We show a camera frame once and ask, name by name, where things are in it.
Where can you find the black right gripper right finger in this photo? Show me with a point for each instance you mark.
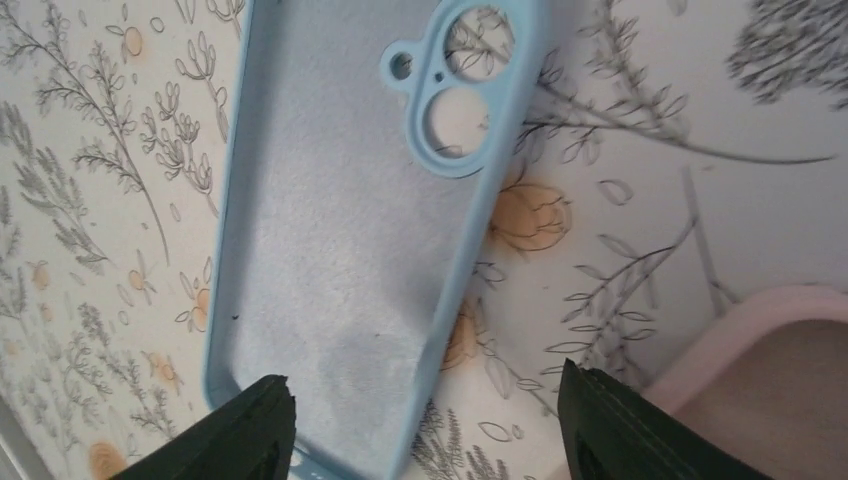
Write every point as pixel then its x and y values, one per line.
pixel 610 431

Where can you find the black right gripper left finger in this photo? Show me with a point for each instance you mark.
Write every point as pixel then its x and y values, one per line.
pixel 250 437

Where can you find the pink phone case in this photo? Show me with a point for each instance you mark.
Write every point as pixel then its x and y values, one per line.
pixel 767 383

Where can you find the light blue phone case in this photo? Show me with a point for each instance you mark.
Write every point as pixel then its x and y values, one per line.
pixel 368 144

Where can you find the floral patterned table mat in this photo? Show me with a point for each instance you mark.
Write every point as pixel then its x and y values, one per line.
pixel 664 189

